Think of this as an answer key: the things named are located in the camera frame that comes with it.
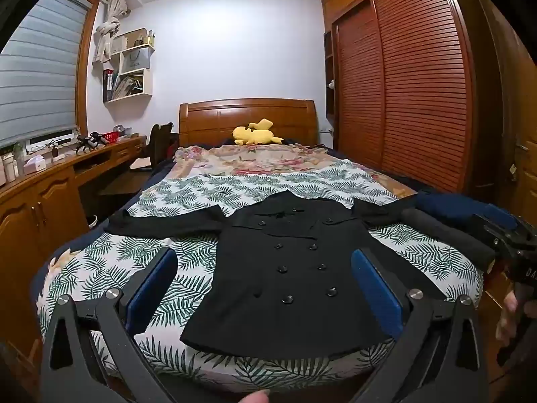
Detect floral blanket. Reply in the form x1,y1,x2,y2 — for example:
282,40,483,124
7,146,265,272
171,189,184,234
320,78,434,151
172,143,405,198

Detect wooden bed headboard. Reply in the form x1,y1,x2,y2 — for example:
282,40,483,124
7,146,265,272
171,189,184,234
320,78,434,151
179,98,318,148

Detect folded navy blue clothes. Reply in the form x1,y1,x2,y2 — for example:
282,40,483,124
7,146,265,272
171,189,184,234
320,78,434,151
413,193,518,229

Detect person's right hand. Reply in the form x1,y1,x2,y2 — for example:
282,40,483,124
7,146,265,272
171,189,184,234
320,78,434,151
495,291,530,345

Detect white tissue box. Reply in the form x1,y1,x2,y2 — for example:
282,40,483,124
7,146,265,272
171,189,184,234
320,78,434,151
23,155,50,176

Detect black gadget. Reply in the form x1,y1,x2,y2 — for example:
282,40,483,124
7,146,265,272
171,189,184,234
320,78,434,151
75,132,109,152

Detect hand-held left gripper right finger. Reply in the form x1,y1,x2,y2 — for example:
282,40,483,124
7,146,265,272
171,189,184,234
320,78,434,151
348,249,489,403

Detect wooden louvred wardrobe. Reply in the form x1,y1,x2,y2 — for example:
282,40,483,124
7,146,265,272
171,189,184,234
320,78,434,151
322,0,479,196

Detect leaf print bed sheet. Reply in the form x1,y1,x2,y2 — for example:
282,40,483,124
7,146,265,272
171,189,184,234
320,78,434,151
38,162,485,391

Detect tied beige curtain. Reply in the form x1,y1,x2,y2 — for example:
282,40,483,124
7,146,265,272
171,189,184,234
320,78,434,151
91,0,132,66

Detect dark desk chair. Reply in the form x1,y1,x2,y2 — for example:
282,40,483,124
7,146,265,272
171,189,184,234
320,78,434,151
129,123,180,173

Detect wooden desk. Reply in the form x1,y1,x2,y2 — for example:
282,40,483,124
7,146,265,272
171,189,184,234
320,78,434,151
0,134,147,370

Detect yellow plush toy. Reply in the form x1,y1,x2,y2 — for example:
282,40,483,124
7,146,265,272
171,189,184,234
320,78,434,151
232,118,283,147

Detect folded dark grey clothes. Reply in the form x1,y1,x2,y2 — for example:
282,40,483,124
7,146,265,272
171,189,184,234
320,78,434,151
400,208,498,270

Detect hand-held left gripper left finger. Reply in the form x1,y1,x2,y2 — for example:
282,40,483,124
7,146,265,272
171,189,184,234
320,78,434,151
41,247,179,403

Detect black double-breasted coat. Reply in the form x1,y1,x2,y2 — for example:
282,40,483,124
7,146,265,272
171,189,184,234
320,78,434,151
105,190,420,351

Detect white wall shelf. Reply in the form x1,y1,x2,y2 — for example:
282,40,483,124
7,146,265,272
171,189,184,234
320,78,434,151
101,28,157,104

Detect wooden door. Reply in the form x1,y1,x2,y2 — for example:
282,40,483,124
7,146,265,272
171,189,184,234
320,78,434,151
474,0,537,229

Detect person's left hand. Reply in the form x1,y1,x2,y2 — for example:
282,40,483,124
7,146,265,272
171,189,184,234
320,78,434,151
240,389,272,403

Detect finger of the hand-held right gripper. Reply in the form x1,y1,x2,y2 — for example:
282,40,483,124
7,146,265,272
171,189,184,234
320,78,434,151
469,203,521,240

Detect grey window blind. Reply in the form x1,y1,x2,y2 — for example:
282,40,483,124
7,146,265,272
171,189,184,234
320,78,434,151
0,0,94,148

